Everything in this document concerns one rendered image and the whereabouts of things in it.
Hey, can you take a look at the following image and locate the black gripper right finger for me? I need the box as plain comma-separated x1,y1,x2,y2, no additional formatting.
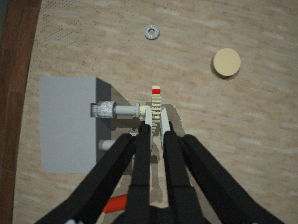
160,107,285,224

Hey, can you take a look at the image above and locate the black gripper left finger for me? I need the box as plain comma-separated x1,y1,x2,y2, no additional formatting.
34,107,152,224

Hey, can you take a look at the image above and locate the beige round disc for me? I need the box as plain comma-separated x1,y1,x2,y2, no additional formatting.
211,48,241,77

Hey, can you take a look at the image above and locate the grey metal washer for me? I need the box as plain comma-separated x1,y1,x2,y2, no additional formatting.
144,24,159,40

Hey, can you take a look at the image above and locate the grey rectangular block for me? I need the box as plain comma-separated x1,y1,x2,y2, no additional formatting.
39,77,117,174

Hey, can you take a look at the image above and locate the red and black screwdriver handle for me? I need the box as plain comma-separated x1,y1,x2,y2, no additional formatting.
103,194,127,214

